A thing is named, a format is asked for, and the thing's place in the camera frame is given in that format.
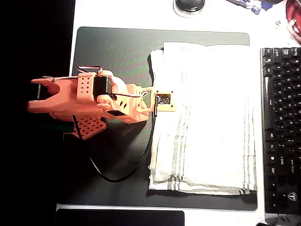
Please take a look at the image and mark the white striped towel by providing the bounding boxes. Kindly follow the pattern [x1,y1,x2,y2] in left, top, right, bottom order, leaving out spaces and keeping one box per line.
[148,41,258,196]

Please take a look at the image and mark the black desk mat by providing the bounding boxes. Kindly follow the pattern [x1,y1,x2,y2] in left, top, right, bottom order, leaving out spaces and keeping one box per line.
[57,26,258,211]

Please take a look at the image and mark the grey round object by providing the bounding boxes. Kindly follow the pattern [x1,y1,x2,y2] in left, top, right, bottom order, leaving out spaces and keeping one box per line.
[173,0,206,18]

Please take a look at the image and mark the black flat pad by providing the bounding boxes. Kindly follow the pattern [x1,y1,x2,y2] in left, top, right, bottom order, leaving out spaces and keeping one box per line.
[55,208,185,226]

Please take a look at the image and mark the purple and white object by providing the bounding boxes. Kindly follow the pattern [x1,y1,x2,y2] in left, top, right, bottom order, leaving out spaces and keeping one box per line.
[225,0,251,9]

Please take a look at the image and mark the black computer keyboard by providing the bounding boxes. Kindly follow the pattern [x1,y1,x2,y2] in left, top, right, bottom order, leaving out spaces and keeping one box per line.
[260,47,301,215]

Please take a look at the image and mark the blue plastic part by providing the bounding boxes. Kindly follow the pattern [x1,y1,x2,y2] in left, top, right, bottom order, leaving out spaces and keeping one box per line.
[250,3,262,15]

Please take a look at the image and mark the dark blue object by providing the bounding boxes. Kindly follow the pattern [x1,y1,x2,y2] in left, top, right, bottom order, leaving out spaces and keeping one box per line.
[261,0,285,11]

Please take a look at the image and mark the red bowl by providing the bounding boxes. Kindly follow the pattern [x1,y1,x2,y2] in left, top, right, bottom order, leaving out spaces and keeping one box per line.
[285,0,301,45]

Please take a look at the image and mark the orange gripper camera module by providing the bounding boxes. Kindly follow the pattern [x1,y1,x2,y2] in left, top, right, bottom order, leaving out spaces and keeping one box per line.
[154,90,176,112]

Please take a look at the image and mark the black camera cable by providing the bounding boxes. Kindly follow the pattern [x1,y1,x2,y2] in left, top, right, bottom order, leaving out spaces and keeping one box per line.
[71,96,160,183]

